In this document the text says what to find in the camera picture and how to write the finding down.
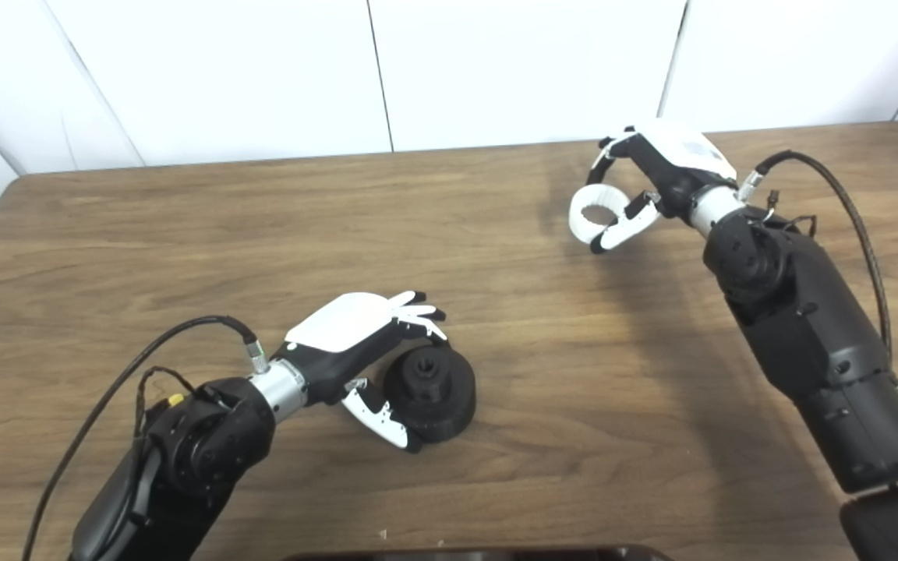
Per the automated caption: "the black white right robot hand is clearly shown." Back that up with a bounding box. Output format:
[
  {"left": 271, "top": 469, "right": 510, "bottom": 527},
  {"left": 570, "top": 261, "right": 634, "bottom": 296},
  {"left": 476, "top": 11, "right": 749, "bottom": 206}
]
[{"left": 585, "top": 118, "right": 740, "bottom": 255}]

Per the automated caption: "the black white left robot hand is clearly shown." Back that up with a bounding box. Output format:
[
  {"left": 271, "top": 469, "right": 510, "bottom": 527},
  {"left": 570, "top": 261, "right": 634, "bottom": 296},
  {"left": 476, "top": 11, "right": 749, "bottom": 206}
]
[{"left": 271, "top": 291, "right": 448, "bottom": 453}]

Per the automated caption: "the white plastic ring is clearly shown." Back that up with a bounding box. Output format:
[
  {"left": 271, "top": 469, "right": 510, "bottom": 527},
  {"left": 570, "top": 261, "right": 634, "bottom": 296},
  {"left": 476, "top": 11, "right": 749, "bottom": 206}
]
[{"left": 569, "top": 184, "right": 633, "bottom": 244}]

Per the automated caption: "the round black plastic part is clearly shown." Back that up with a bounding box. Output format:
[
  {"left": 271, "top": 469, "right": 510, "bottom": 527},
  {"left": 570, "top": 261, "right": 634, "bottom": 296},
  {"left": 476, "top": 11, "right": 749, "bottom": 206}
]
[{"left": 381, "top": 346, "right": 477, "bottom": 445}]

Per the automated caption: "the dark glossy robot body edge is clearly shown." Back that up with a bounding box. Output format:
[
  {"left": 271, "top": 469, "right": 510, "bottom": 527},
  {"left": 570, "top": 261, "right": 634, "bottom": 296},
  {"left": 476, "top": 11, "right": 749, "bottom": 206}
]
[{"left": 281, "top": 545, "right": 676, "bottom": 561}]

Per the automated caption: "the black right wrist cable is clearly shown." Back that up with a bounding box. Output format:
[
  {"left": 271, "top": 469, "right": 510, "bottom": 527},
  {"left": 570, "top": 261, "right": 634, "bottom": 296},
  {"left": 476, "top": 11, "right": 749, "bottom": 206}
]
[{"left": 737, "top": 150, "right": 898, "bottom": 422}]

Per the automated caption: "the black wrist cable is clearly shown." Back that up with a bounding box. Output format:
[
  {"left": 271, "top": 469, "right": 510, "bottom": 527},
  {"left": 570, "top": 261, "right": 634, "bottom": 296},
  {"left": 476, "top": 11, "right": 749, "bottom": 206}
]
[
  {"left": 737, "top": 150, "right": 898, "bottom": 422},
  {"left": 22, "top": 315, "right": 270, "bottom": 561}
]

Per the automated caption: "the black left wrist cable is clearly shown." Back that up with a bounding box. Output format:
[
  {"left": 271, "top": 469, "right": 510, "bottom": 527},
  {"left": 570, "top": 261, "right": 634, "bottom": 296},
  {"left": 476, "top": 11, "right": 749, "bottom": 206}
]
[{"left": 22, "top": 315, "right": 270, "bottom": 561}]

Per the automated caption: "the thin black wire loop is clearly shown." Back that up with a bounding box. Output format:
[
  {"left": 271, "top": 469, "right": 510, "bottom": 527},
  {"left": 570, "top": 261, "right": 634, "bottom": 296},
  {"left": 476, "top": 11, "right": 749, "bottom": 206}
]
[{"left": 761, "top": 189, "right": 818, "bottom": 238}]

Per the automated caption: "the thin black wire yellow tag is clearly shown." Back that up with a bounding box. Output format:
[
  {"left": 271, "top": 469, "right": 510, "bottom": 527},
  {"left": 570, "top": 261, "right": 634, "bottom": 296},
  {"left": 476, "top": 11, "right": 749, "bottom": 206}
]
[{"left": 133, "top": 366, "right": 196, "bottom": 437}]

